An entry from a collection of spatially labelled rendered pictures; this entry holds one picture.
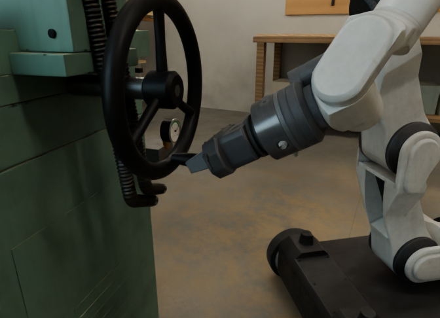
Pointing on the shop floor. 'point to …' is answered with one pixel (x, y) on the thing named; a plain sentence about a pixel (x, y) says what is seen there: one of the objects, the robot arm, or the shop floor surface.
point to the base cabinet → (74, 237)
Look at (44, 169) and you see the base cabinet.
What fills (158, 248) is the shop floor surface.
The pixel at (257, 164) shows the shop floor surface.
